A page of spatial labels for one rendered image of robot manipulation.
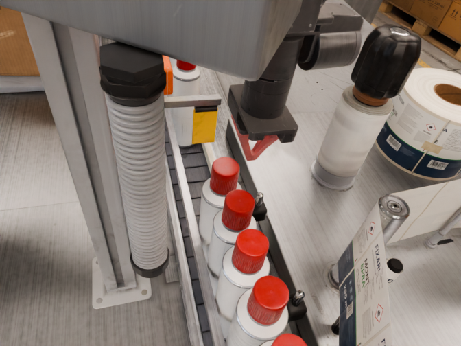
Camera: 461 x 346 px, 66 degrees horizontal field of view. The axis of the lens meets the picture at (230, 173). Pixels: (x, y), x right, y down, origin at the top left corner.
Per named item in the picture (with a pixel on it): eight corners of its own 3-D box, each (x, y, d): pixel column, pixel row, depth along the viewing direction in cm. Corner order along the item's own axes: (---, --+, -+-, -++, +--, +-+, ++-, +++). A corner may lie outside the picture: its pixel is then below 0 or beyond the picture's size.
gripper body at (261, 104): (269, 93, 52) (280, 45, 46) (296, 139, 45) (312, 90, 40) (227, 95, 50) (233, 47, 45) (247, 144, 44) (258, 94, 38)
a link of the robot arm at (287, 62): (247, 8, 39) (269, 33, 35) (301, 6, 41) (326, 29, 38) (239, 65, 44) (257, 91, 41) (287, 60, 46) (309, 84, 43)
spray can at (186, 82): (198, 147, 73) (205, 55, 58) (173, 149, 72) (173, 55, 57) (193, 130, 76) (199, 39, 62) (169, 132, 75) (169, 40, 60)
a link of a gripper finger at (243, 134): (261, 136, 58) (273, 86, 51) (276, 167, 53) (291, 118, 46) (221, 140, 56) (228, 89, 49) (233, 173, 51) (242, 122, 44)
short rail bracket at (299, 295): (293, 334, 54) (315, 301, 46) (254, 344, 53) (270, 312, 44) (285, 314, 56) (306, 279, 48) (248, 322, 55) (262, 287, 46)
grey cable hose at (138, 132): (172, 277, 32) (171, 71, 17) (132, 283, 31) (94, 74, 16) (167, 244, 35) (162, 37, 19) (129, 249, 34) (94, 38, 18)
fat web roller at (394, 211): (361, 289, 55) (422, 217, 42) (335, 294, 54) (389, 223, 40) (347, 263, 58) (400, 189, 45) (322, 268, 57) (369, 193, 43)
